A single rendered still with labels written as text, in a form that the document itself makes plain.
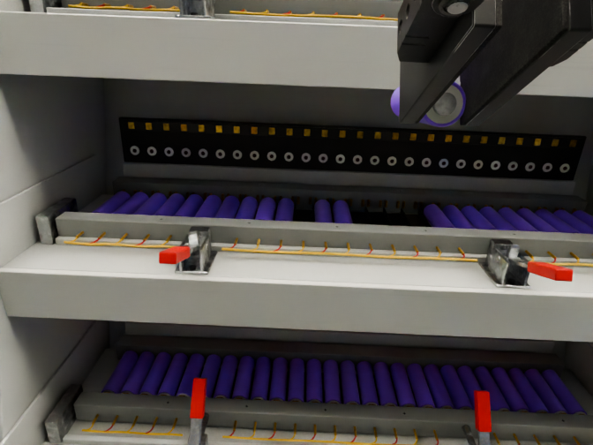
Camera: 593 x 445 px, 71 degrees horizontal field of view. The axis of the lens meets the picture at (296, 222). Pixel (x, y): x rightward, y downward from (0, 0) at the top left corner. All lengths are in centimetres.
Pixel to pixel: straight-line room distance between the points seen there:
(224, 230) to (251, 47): 16
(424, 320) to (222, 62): 27
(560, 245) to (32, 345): 50
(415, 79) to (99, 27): 27
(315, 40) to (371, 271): 19
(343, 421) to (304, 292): 18
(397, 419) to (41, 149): 44
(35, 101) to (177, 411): 33
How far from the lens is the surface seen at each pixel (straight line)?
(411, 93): 17
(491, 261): 40
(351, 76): 35
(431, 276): 38
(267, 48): 34
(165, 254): 29
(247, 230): 38
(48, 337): 50
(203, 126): 51
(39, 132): 47
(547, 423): 54
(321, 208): 44
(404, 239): 39
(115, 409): 50
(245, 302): 35
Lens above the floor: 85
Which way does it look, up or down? 8 degrees down
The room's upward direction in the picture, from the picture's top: 2 degrees clockwise
